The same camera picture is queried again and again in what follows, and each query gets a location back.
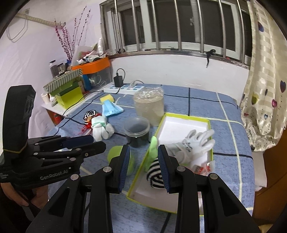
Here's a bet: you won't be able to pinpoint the blue face masks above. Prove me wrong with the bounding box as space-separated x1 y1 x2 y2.
102 100 124 117

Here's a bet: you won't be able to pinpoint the black charger with cable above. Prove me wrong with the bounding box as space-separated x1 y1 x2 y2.
113 68 126 94

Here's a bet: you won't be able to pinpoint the wooden wardrobe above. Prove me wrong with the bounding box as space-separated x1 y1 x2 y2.
252 131 286 225

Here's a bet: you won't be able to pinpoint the green plastic jar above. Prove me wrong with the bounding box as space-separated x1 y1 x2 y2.
107 145 136 176

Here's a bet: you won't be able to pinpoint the pink artificial flower branches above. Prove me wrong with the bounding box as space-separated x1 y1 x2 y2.
54 6 91 61

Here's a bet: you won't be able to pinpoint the heart patterned curtain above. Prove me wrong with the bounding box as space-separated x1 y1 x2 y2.
240 1 286 151

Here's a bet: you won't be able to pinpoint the person left hand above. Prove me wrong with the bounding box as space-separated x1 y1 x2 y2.
1 183 48 209

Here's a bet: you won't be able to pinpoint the orange lidded storage bin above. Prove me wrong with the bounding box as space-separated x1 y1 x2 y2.
72 57 110 75

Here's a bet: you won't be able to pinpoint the green striped box lid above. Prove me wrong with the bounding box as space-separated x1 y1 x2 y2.
43 69 82 96

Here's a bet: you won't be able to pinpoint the black white striped ball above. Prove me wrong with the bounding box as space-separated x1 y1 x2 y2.
83 110 98 123

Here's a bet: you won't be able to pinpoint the white green-trimmed sock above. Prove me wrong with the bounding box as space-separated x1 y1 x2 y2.
91 116 115 142

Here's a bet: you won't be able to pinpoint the yellow sponge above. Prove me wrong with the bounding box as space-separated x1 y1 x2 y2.
100 94 114 103

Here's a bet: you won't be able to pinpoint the red tassel ornament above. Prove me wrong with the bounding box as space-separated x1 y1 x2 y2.
80 112 102 134

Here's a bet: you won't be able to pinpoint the window security bars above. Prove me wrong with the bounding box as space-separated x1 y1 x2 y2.
100 1 252 65

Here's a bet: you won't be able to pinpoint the grey work glove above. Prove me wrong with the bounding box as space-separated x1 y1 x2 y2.
165 129 215 164

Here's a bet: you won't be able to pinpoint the green white shallow box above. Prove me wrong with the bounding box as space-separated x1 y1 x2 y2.
126 113 213 214

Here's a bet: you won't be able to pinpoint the lime green cardboard box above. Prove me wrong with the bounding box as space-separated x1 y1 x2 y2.
55 87 83 110

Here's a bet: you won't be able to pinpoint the striped sock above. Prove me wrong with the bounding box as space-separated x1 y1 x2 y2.
146 158 165 189

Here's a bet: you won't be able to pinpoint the white power strip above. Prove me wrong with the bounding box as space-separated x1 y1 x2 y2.
103 84 144 95

